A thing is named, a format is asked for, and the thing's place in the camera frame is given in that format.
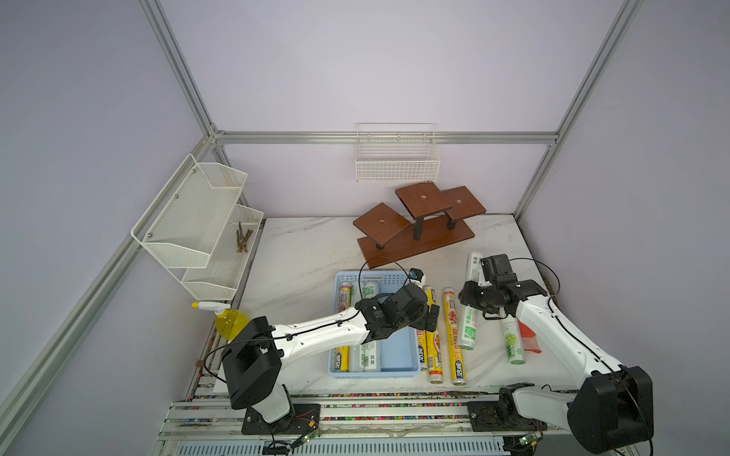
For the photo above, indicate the light blue plastic basket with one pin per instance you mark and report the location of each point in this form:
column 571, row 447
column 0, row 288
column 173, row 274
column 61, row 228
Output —
column 389, row 349

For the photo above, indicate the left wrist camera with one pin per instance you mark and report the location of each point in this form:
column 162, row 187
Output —
column 417, row 277

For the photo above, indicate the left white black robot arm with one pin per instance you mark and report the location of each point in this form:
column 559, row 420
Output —
column 253, row 361

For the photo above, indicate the white wire wall basket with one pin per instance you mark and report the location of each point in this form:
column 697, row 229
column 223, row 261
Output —
column 396, row 152

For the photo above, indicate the white green wrap roll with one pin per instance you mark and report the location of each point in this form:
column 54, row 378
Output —
column 355, row 351
column 513, row 340
column 468, row 316
column 370, row 351

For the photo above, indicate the white mesh two-tier shelf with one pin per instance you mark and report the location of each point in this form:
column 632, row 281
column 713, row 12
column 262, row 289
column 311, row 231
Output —
column 190, row 229

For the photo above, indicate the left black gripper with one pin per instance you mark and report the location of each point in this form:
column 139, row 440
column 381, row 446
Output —
column 420, row 320

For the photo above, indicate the aluminium rail base frame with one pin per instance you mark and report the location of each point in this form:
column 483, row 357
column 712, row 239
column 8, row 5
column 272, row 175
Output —
column 354, row 424

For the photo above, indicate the red rubber glove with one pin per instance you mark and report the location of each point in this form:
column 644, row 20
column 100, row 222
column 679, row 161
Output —
column 529, row 339

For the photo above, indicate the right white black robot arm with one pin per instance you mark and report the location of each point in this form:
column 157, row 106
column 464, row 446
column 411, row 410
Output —
column 612, row 404

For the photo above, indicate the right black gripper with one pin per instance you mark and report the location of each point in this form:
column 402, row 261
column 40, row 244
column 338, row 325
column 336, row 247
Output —
column 467, row 297

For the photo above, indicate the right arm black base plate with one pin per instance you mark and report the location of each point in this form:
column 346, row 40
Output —
column 494, row 416

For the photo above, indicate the brown sticks in shelf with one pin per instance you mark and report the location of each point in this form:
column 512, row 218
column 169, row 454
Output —
column 243, row 236

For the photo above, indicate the brown wooden tiered stand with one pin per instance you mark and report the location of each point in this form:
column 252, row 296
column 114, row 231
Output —
column 436, row 219

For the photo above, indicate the yellow spray bottle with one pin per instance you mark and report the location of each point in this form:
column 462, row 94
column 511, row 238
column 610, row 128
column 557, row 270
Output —
column 229, row 322

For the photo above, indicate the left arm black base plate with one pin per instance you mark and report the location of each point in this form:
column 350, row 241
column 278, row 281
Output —
column 301, row 419

